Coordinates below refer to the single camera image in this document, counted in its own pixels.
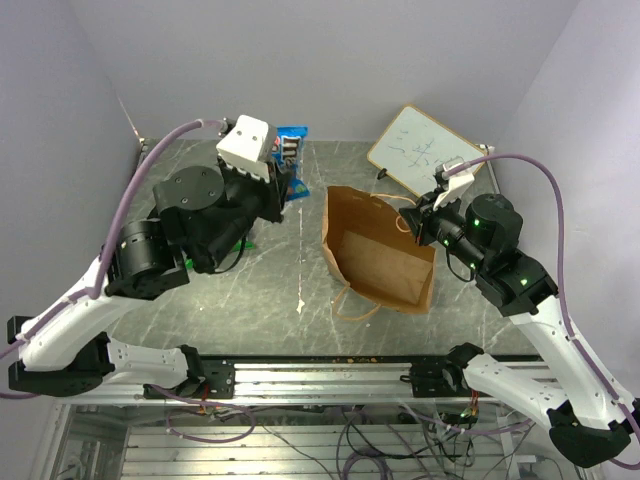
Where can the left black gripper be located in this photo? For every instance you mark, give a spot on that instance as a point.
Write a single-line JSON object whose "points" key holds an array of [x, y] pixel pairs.
{"points": [[272, 192]]}

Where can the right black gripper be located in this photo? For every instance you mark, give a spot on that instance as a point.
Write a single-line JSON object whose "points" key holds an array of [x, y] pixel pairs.
{"points": [[421, 215]]}

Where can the brown paper bag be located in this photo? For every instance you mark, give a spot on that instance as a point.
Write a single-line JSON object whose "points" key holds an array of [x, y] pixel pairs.
{"points": [[373, 256]]}

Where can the green Chuba chips bag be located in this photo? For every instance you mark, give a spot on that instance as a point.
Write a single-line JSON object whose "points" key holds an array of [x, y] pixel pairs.
{"points": [[239, 248]]}

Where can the blue M&M's candy packet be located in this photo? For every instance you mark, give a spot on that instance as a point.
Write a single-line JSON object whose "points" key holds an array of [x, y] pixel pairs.
{"points": [[287, 152]]}

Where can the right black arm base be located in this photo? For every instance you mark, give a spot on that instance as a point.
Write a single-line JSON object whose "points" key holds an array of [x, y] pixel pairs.
{"points": [[443, 376]]}

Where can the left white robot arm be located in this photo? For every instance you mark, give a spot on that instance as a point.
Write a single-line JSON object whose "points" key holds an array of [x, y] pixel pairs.
{"points": [[72, 353]]}

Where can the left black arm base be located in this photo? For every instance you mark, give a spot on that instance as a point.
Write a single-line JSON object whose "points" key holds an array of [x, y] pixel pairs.
{"points": [[214, 379]]}

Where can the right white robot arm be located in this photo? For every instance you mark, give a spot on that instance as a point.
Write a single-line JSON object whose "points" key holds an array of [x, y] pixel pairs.
{"points": [[587, 424]]}

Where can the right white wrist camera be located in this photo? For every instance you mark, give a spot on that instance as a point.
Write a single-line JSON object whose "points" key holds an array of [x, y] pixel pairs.
{"points": [[453, 177]]}

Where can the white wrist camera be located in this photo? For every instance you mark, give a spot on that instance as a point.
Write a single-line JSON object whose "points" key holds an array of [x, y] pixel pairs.
{"points": [[453, 177], [248, 147]]}

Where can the small whiteboard wooden frame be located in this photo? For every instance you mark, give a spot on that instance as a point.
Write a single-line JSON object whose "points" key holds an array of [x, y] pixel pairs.
{"points": [[413, 145]]}

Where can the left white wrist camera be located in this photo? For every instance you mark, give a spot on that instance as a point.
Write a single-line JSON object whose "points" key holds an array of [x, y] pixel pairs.
{"points": [[248, 147]]}

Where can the aluminium frame rail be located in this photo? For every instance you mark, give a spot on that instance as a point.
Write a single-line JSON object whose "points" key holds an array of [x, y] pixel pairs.
{"points": [[301, 384]]}

